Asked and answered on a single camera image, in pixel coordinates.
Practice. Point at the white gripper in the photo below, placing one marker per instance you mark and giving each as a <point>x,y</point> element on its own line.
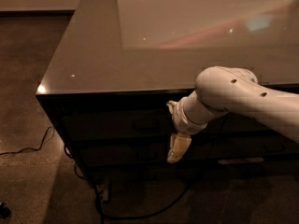
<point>183,120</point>

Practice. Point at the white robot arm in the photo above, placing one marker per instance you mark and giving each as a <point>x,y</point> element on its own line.
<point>220,90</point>

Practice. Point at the grey drawer cabinet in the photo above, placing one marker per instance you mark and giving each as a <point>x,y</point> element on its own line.
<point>123,55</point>

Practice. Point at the black plug on floor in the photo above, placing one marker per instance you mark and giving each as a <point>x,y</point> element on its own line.
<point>4,211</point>

